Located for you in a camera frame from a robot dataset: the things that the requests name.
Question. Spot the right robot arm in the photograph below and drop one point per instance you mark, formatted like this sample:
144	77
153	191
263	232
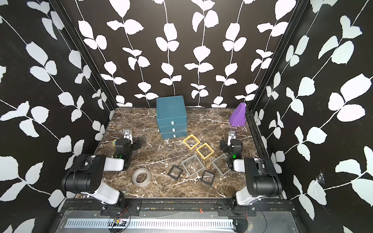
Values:
261	178

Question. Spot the large grey brooch box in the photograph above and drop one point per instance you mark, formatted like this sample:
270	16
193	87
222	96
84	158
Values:
221	166
193	165

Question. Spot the small black brooch box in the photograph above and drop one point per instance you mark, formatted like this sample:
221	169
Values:
175	172
208	178

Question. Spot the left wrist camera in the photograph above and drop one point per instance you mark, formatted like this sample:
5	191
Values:
127	134

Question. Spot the teal three-drawer cabinet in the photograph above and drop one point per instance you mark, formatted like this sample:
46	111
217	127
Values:
171	117

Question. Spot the black front mounting rail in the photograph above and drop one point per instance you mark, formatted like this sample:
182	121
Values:
222	206

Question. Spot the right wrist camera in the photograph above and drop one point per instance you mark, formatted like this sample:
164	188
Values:
231	135

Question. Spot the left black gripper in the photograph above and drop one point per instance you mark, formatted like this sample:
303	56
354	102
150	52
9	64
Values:
135	144

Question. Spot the white perforated cable tray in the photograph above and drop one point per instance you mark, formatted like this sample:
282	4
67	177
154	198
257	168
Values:
160	224

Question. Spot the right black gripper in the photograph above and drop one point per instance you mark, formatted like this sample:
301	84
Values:
223	145

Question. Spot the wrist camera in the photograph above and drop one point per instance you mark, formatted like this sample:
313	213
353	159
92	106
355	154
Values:
231	135
127	134

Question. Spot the yellow brooch box frame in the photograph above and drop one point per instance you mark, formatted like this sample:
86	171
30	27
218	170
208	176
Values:
191	142

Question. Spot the clear tape roll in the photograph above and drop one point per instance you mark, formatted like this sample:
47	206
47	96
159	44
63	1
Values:
141	177

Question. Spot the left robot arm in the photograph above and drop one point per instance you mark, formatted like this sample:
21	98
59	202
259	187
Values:
85	176

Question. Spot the purple wedge block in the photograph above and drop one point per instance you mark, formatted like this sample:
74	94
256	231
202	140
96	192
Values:
238	118

